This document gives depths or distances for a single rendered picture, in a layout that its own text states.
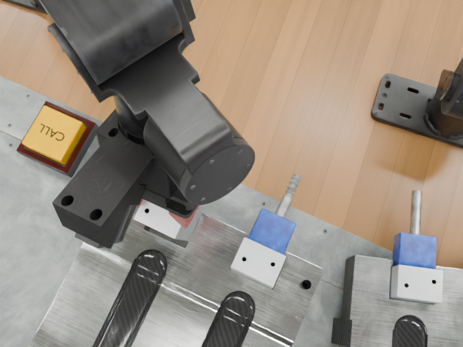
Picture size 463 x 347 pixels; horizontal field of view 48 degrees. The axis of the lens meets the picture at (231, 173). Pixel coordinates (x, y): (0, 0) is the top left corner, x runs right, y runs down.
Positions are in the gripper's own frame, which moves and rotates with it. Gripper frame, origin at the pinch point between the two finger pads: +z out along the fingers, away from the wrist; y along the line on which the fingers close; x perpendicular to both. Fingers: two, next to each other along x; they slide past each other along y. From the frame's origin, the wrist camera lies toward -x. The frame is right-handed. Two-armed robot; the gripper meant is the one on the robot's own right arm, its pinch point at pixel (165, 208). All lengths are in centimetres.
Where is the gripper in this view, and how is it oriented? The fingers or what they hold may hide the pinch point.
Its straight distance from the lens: 54.6
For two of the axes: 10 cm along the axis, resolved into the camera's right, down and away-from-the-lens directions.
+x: 4.5, -7.1, 5.3
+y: 8.9, 3.8, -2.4
